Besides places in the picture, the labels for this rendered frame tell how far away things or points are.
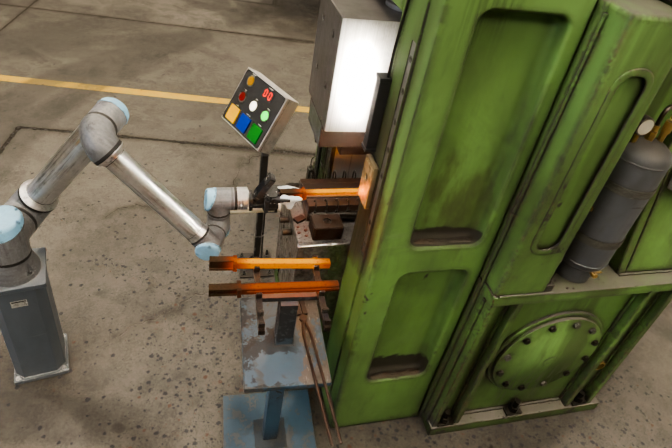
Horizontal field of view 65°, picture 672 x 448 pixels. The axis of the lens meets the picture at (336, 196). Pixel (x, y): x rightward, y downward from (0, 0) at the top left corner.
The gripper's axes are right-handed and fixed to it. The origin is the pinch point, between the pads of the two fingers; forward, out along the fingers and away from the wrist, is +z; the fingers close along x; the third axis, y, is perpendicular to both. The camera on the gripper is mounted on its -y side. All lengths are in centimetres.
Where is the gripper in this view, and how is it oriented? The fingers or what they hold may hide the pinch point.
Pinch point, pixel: (298, 192)
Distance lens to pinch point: 213.6
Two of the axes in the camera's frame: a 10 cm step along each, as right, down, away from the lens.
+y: -1.5, 7.9, 6.0
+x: 2.3, 6.2, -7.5
